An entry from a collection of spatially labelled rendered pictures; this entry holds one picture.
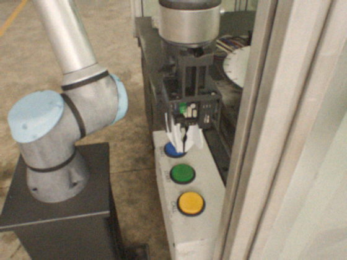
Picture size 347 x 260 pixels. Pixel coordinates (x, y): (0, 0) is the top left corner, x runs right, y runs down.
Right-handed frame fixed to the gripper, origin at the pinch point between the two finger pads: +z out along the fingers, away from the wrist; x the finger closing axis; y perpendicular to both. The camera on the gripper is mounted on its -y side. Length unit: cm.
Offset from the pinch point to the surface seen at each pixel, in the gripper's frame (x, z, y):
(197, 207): 0.8, 6.5, 9.1
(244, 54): 26.2, 2.2, -37.2
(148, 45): 4, 22, -97
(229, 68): 19.1, 2.2, -29.7
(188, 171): 0.9, 6.5, 1.1
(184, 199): -1.0, 6.5, 7.1
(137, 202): -11, 97, -63
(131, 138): -10, 97, -118
